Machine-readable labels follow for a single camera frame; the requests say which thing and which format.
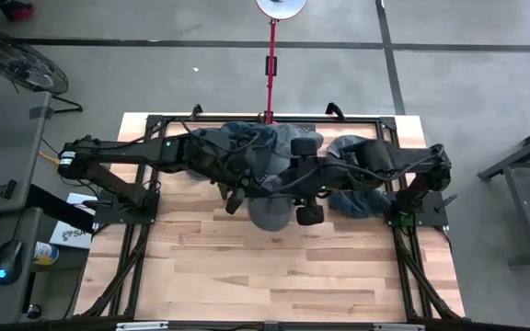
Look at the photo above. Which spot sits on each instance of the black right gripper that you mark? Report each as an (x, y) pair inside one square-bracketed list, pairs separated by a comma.
[(288, 181)]

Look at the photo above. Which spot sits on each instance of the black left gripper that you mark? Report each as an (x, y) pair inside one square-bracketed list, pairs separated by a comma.
[(237, 167)]

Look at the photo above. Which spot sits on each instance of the dark grey baseball cap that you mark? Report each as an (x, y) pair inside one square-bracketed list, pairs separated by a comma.
[(242, 128)]

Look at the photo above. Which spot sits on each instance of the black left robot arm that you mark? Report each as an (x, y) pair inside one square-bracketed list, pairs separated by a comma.
[(122, 151)]

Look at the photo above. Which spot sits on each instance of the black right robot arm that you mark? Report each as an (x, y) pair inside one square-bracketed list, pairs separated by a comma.
[(407, 158)]

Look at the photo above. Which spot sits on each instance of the black perforated metal stand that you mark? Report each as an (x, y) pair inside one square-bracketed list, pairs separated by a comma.
[(222, 190)]

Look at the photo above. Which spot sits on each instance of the black table clamp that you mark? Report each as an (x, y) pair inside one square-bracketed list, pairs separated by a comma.
[(196, 111), (335, 110)]

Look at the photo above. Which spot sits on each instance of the red pole stand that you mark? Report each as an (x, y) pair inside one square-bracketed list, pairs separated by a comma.
[(271, 92)]

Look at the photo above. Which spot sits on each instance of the black pole clamp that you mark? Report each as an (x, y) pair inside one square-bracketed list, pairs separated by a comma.
[(271, 65)]

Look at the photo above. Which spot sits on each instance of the white printed box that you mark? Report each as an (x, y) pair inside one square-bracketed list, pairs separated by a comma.
[(69, 234)]

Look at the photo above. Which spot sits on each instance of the black desk support bar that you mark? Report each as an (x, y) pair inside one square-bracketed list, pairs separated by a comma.
[(58, 209)]

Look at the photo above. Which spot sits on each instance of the white yellow can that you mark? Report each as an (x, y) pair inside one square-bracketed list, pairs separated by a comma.
[(46, 253)]

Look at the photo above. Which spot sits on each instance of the black wedge-shaped object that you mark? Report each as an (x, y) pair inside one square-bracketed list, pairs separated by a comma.
[(5, 189)]

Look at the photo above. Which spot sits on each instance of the grey desk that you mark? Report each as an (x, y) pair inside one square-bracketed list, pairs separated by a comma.
[(3, 138)]

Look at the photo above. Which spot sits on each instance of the black floor fan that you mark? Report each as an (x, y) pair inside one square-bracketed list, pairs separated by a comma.
[(21, 66)]

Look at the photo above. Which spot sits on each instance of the black computer mouse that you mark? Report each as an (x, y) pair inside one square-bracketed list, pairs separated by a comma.
[(9, 259)]

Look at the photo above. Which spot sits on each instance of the black round knob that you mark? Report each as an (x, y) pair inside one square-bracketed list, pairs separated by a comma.
[(33, 311)]

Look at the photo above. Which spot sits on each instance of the person's red black shoe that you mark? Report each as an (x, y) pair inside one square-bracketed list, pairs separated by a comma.
[(19, 13)]

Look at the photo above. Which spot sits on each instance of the black aluminium table frame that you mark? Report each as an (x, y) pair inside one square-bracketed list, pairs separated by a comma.
[(361, 119)]

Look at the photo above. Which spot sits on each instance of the silver metal bracket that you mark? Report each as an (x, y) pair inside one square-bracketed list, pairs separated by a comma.
[(398, 327), (141, 326)]

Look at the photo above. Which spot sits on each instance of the dark metal workbench frame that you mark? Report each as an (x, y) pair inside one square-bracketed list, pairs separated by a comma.
[(524, 207)]

